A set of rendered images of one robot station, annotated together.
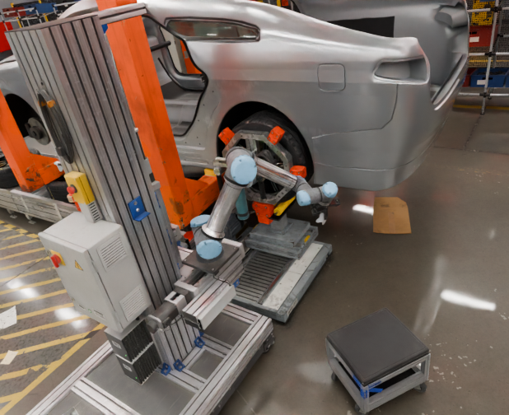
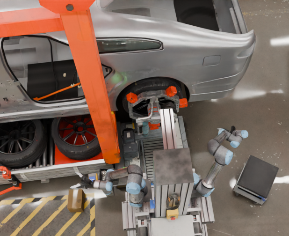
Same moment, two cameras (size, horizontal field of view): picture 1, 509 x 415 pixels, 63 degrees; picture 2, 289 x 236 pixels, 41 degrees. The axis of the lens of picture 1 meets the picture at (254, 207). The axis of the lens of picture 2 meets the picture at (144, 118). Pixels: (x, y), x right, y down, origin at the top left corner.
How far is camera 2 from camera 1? 289 cm
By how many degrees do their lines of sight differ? 40
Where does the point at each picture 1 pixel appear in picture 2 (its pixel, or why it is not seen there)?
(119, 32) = (100, 97)
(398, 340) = (266, 170)
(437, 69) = not seen: outside the picture
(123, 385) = not seen: outside the picture
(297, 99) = (186, 71)
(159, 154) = (113, 138)
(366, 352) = (259, 183)
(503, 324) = (281, 127)
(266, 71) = (167, 63)
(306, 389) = (228, 206)
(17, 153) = not seen: outside the picture
